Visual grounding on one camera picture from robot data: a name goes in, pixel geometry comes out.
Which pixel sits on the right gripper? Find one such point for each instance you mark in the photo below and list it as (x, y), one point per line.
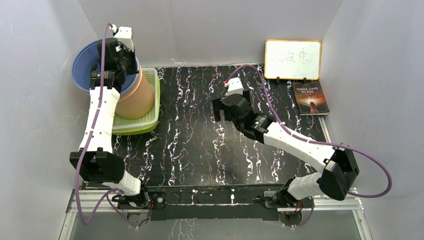
(219, 105)

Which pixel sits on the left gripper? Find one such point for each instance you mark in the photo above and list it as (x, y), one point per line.
(131, 54)

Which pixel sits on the blue plastic bucket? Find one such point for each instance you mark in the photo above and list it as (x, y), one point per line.
(81, 69)

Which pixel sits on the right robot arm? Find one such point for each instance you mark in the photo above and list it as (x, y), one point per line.
(336, 167)

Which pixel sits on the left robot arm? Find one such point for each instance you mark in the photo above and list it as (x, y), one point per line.
(95, 160)

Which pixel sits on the orange plastic bucket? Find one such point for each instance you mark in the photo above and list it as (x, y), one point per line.
(139, 100)

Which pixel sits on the green plastic basket tray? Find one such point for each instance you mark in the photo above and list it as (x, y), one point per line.
(148, 122)

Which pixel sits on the small whiteboard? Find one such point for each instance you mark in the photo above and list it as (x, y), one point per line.
(292, 59)

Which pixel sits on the dark book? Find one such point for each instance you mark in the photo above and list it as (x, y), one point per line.
(310, 99)

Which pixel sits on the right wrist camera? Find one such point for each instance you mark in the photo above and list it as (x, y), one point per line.
(233, 86)

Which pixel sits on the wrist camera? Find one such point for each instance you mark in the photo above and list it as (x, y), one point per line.
(124, 35)
(233, 86)

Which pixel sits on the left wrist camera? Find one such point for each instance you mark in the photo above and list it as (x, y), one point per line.
(124, 35)

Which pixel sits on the aluminium frame rail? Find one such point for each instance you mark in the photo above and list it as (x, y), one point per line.
(222, 202)

